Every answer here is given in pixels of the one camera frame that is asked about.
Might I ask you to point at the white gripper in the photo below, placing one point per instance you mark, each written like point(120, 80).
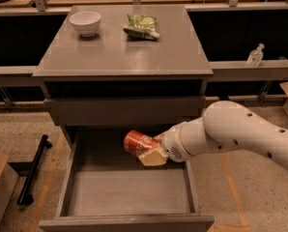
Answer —
point(171, 143)

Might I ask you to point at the red coke can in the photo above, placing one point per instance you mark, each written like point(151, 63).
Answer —
point(138, 143)

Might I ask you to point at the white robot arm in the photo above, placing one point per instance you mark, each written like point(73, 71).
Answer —
point(225, 126)

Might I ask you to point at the closed grey top drawer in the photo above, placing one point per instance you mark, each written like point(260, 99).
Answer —
point(123, 111)

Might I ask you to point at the open grey middle drawer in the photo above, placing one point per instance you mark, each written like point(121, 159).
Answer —
point(107, 189)

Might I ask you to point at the grey drawer cabinet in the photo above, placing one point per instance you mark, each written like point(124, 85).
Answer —
point(113, 64)

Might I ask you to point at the green chip bag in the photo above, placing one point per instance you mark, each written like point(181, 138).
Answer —
point(142, 26)

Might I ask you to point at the black metal bar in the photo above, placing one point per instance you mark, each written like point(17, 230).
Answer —
point(25, 198)

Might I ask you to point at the clear sanitizer bottle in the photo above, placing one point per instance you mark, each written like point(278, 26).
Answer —
point(255, 56)

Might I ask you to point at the white ceramic bowl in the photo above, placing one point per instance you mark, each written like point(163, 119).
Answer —
point(86, 23)

